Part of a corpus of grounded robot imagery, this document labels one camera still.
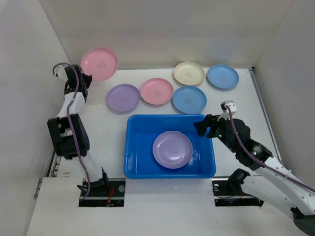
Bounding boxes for purple plate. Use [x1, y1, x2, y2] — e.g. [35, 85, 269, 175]
[106, 84, 141, 113]
[152, 131, 193, 169]

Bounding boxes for pink plate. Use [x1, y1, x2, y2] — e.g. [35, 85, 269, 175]
[140, 78, 174, 105]
[80, 47, 118, 82]

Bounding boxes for cream plate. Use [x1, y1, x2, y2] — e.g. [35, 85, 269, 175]
[173, 62, 205, 86]

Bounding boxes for blue plastic bin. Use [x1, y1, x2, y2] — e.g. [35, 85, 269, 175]
[124, 114, 216, 179]

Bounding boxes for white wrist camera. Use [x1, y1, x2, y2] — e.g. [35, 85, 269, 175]
[55, 65, 66, 79]
[220, 100, 237, 116]

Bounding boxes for aluminium rail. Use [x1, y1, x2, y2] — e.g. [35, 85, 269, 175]
[46, 152, 61, 177]
[249, 67, 283, 163]

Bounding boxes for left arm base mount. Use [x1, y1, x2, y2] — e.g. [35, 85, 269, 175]
[77, 178, 126, 207]

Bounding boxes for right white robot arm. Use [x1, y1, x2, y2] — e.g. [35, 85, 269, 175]
[194, 114, 315, 236]

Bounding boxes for left aluminium rail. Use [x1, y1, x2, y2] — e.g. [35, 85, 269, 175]
[46, 152, 61, 177]

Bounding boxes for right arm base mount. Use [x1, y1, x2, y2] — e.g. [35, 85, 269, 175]
[212, 178, 264, 207]

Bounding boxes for right aluminium rail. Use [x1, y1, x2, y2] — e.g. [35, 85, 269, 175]
[249, 67, 283, 163]

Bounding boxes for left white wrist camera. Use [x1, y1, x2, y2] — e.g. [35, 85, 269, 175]
[55, 65, 66, 79]

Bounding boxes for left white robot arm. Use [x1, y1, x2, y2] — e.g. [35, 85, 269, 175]
[47, 63, 111, 195]

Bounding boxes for blue plate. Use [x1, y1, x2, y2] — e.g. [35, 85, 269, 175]
[207, 64, 239, 90]
[172, 86, 207, 114]

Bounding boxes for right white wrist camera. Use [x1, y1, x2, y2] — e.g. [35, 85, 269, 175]
[220, 100, 237, 116]

